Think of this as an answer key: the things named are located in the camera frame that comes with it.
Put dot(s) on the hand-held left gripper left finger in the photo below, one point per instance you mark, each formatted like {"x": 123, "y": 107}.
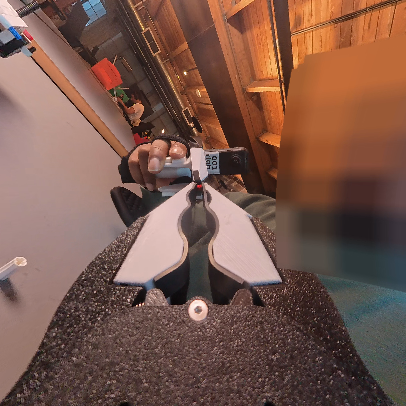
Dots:
{"x": 149, "y": 250}

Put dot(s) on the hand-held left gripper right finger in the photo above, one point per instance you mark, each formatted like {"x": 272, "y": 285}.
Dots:
{"x": 244, "y": 250}

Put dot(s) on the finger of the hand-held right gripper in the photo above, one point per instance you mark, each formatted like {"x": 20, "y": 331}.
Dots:
{"x": 199, "y": 161}

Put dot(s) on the light grey tube piece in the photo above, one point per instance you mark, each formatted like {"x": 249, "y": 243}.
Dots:
{"x": 199, "y": 194}

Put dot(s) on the grey desk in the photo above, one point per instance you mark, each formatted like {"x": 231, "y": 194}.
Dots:
{"x": 47, "y": 190}

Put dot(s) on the person's right hand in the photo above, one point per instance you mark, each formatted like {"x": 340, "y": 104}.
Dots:
{"x": 142, "y": 165}

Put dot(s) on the black mesh office chair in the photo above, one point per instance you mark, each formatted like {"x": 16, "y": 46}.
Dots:
{"x": 127, "y": 206}

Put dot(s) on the orange box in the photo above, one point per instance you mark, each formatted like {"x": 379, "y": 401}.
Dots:
{"x": 106, "y": 74}

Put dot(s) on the white beam piece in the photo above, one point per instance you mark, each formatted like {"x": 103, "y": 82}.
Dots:
{"x": 12, "y": 268}

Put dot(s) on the black building-brick model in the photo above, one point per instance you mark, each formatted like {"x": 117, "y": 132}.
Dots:
{"x": 12, "y": 41}

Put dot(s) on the metal ventilation duct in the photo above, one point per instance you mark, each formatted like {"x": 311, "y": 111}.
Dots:
{"x": 174, "y": 92}

